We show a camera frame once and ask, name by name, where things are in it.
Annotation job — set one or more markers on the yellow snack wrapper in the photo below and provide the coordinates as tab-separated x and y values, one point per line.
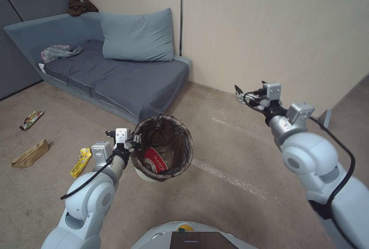
80	162

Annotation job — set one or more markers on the red and white packet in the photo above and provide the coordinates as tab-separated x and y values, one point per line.
155	159

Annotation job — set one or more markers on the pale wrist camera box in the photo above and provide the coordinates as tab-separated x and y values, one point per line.
274	90
124	135

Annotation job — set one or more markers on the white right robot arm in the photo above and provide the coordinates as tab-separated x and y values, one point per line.
311	156

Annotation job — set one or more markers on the white round trash bin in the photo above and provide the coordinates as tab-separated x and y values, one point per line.
150	177

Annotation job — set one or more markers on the brown crumpled cloth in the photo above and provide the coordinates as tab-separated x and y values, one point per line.
80	6

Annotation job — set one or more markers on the grey metal plate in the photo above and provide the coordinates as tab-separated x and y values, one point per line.
326	119

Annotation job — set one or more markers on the white robot front shell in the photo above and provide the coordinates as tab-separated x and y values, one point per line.
161	236

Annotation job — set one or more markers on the brown paper bag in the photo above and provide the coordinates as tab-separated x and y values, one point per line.
28	155

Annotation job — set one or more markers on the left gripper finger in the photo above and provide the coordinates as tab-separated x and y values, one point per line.
137	146
136	137

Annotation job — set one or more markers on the crumpled grey plastic bag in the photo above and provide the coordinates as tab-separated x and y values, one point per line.
57	52

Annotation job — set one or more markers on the dark brown bin liner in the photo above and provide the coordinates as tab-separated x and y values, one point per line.
176	145

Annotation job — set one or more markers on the dark grey sofa sheet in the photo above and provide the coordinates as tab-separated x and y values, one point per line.
126	84

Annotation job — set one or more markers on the blue-grey sofa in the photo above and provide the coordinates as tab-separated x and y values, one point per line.
34	35

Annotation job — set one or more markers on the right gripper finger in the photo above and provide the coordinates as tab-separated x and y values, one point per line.
240	96
259	91

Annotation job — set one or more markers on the green and red snack wrapper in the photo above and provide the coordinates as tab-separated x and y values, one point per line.
31	119

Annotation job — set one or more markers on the blue-grey pillow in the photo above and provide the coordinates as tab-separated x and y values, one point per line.
138	36

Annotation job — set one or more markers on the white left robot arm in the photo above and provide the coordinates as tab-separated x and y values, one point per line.
86	197

